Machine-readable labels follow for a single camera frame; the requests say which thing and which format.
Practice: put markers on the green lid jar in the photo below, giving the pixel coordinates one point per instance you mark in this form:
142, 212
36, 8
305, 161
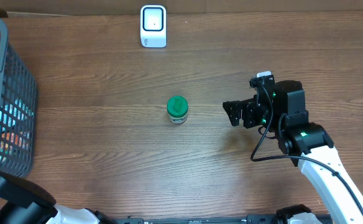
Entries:
177, 109

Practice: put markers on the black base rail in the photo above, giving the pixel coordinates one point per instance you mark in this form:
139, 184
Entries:
230, 220

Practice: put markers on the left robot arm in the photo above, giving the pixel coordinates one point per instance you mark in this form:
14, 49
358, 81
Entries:
22, 201

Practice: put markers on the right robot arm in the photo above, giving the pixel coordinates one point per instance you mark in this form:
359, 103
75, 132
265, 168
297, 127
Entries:
279, 108

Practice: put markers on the grey plastic mesh basket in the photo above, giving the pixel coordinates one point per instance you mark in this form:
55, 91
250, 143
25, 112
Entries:
18, 107

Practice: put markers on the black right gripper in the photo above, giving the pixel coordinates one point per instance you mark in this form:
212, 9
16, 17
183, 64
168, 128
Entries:
249, 109

